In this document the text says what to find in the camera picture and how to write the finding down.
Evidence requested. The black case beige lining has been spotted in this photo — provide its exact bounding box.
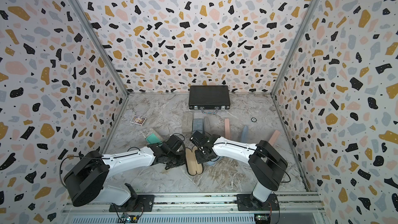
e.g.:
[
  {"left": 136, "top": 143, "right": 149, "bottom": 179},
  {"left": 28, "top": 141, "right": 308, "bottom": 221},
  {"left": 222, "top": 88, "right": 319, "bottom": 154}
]
[{"left": 185, "top": 146, "right": 203, "bottom": 176}]

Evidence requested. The mint green glasses case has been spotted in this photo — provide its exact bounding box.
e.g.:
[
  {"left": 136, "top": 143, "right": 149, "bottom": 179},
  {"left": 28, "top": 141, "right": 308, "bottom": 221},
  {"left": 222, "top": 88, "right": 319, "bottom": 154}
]
[{"left": 145, "top": 133, "right": 163, "bottom": 144}]

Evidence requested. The grey case mint lining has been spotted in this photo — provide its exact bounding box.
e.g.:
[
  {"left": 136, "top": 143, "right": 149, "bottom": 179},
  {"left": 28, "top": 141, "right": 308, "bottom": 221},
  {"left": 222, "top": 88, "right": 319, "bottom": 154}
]
[{"left": 192, "top": 118, "right": 204, "bottom": 133}]

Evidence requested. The pink glasses case grey lining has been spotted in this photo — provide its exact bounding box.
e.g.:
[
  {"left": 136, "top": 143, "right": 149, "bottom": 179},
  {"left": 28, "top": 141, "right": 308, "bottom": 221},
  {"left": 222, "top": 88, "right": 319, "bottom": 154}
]
[{"left": 224, "top": 118, "right": 231, "bottom": 140}]

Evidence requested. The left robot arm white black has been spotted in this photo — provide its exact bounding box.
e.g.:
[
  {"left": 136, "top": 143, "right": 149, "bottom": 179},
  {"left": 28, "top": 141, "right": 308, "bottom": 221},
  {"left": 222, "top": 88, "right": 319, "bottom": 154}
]
[{"left": 64, "top": 143, "right": 186, "bottom": 210}]

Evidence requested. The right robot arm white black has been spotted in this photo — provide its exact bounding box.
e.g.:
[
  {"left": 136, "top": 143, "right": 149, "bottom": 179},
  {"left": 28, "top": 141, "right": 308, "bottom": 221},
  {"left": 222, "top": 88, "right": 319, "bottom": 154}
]
[{"left": 190, "top": 131, "right": 288, "bottom": 203}]

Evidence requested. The closed pink glasses case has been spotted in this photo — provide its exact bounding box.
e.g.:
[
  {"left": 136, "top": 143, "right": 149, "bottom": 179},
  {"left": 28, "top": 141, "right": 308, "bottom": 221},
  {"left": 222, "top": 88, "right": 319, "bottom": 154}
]
[{"left": 268, "top": 130, "right": 280, "bottom": 146}]

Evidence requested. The playing card box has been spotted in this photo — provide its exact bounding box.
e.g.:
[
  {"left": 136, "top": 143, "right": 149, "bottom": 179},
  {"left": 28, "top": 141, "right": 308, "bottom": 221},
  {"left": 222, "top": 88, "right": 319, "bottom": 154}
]
[{"left": 130, "top": 115, "right": 147, "bottom": 126}]

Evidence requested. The black ribbed briefcase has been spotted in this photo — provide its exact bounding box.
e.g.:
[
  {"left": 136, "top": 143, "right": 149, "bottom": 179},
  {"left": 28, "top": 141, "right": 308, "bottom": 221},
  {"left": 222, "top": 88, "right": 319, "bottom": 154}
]
[{"left": 188, "top": 86, "right": 231, "bottom": 110}]

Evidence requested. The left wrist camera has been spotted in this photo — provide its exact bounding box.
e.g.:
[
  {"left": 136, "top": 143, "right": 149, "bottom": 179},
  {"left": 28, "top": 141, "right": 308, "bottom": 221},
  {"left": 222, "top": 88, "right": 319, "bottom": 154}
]
[{"left": 164, "top": 133, "right": 186, "bottom": 154}]

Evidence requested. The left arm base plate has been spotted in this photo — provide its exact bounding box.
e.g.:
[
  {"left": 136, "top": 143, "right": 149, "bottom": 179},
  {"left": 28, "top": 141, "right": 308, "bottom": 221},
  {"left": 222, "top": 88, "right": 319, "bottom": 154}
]
[{"left": 109, "top": 195, "right": 155, "bottom": 213}]

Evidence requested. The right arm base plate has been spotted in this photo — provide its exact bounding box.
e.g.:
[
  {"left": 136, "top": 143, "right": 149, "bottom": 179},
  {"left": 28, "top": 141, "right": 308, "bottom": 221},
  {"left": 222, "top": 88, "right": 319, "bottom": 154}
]
[{"left": 236, "top": 194, "right": 280, "bottom": 211}]

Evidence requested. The aluminium front rail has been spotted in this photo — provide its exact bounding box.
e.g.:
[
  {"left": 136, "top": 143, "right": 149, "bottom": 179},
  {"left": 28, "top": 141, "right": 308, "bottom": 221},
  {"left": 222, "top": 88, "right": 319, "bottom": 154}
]
[{"left": 60, "top": 192, "right": 329, "bottom": 224}]

